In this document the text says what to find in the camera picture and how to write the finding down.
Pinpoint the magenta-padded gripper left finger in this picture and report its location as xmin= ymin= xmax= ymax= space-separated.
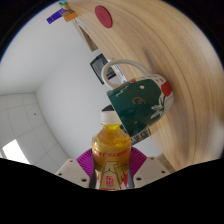
xmin=54 ymin=148 xmax=98 ymax=189

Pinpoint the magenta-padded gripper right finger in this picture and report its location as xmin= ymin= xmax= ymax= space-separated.
xmin=128 ymin=146 xmax=172 ymax=189

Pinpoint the yellow tea drink bottle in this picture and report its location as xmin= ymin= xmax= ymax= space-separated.
xmin=91 ymin=110 xmax=132 ymax=191

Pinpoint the large square ceiling light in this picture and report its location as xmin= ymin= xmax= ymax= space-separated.
xmin=2 ymin=139 xmax=31 ymax=165

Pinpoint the dark green floral mug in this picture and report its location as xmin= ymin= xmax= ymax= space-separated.
xmin=100 ymin=59 xmax=175 ymax=138

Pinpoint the low wooden side cabinet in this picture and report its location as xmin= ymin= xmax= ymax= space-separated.
xmin=74 ymin=19 xmax=100 ymax=53

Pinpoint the orange cardboard box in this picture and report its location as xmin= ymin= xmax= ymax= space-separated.
xmin=63 ymin=9 xmax=80 ymax=23

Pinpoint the tall purple box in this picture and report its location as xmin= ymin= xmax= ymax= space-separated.
xmin=46 ymin=8 xmax=68 ymax=25

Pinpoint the flat round red coaster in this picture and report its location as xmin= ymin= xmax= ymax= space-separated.
xmin=94 ymin=4 xmax=114 ymax=29

